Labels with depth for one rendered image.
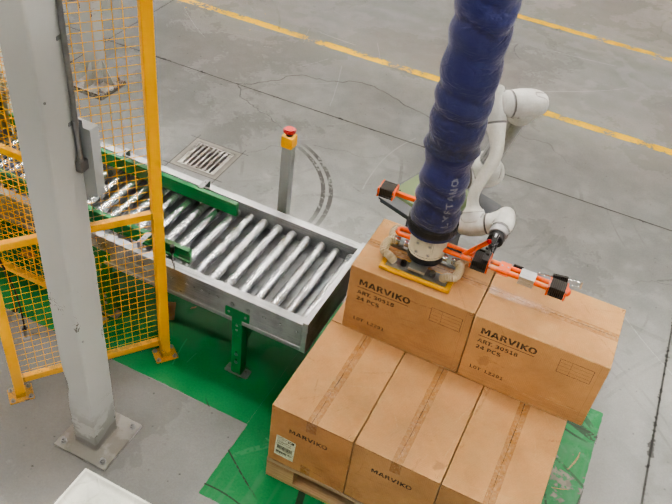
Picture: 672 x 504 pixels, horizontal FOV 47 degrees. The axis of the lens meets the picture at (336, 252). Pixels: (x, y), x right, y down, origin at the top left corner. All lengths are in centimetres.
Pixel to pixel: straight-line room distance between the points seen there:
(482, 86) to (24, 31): 158
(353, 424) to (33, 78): 191
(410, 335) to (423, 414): 39
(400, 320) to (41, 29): 201
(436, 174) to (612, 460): 195
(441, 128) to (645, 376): 236
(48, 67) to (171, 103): 377
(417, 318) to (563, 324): 64
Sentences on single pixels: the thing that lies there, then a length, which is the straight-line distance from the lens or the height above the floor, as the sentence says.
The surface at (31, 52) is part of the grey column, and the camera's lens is 264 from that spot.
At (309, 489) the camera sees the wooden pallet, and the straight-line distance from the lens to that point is 390.
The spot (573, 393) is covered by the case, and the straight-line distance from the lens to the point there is 364.
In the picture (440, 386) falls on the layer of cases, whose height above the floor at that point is 54.
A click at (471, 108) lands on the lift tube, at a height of 184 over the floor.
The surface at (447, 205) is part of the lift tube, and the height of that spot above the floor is 137.
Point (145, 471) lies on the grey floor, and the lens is 398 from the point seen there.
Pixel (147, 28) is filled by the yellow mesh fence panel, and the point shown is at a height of 192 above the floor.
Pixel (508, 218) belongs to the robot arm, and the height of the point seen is 113.
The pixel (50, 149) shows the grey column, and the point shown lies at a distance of 283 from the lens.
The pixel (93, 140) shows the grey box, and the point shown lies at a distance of 292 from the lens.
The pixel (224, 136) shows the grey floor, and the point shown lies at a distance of 604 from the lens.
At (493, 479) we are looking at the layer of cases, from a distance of 347.
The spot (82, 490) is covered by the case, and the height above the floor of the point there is 102.
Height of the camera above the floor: 334
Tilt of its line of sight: 41 degrees down
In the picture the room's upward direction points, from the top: 8 degrees clockwise
